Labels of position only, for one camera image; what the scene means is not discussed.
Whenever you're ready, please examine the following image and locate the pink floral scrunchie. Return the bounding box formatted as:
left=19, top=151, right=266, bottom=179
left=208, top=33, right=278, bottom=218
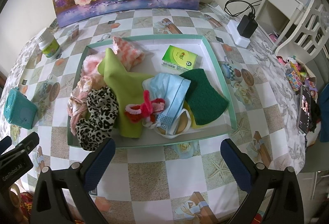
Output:
left=67, top=75, right=93, bottom=135

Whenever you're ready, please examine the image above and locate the leopard print scrunchie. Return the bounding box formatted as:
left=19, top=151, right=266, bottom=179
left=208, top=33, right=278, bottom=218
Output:
left=76, top=86, right=119, bottom=151

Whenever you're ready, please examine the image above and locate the red fuzzy hair tie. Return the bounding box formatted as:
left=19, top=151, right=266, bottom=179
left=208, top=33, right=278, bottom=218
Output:
left=124, top=89, right=166, bottom=124

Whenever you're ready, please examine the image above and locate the lime green cloth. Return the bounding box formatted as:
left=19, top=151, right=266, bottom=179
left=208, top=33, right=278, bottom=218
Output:
left=97, top=47, right=155, bottom=140

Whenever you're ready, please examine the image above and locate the blue face mask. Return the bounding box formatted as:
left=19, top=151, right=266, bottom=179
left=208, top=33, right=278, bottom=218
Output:
left=142, top=73, right=191, bottom=139

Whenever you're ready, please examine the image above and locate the pink fluffy cloth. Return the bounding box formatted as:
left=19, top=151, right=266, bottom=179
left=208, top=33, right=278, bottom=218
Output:
left=80, top=36, right=145, bottom=78

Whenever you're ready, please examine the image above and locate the teal plastic box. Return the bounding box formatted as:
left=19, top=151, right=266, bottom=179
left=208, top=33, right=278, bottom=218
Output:
left=4, top=87, right=37, bottom=129

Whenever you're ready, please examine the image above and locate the white pill bottle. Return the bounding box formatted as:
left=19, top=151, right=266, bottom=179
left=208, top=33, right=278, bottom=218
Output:
left=35, top=28, right=60, bottom=60

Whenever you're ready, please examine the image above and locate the teal rimmed white tray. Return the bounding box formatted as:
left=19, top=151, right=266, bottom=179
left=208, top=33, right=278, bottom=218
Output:
left=68, top=34, right=236, bottom=150

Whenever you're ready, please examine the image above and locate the white wooden chair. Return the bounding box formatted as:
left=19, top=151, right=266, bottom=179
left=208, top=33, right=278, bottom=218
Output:
left=256, top=0, right=328, bottom=64

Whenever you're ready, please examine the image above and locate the white power strip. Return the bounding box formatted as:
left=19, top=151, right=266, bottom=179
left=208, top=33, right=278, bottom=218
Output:
left=227, top=20, right=250, bottom=48

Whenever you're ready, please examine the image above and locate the black power adapter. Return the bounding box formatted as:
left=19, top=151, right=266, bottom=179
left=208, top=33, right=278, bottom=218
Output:
left=224, top=0, right=260, bottom=39

